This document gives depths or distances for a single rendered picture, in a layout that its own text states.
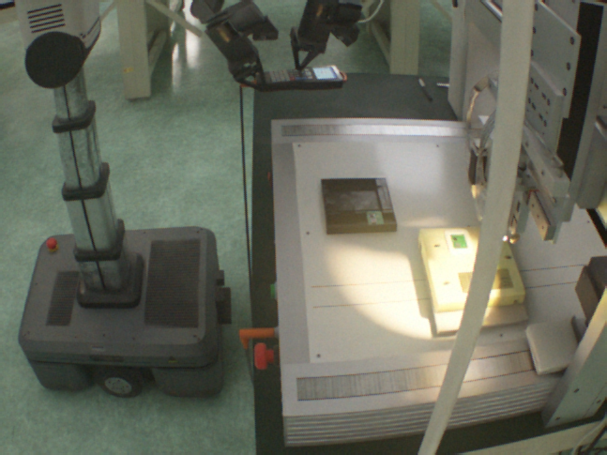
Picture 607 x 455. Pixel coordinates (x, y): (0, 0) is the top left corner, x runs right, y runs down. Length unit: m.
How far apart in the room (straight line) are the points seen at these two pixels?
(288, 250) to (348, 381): 0.27
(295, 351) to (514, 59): 0.59
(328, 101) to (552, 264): 0.81
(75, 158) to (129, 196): 1.10
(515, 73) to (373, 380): 0.54
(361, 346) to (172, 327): 0.91
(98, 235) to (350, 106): 0.73
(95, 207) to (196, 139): 1.35
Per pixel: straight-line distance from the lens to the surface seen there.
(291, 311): 0.95
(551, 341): 0.94
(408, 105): 1.66
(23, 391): 2.06
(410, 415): 0.87
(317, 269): 1.01
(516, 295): 0.97
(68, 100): 1.49
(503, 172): 0.49
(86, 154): 1.55
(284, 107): 1.61
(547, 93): 0.69
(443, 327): 0.92
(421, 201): 1.16
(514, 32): 0.43
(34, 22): 1.36
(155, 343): 1.71
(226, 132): 2.94
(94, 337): 1.77
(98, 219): 1.66
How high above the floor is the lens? 1.56
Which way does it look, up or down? 41 degrees down
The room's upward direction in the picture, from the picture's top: 1 degrees counter-clockwise
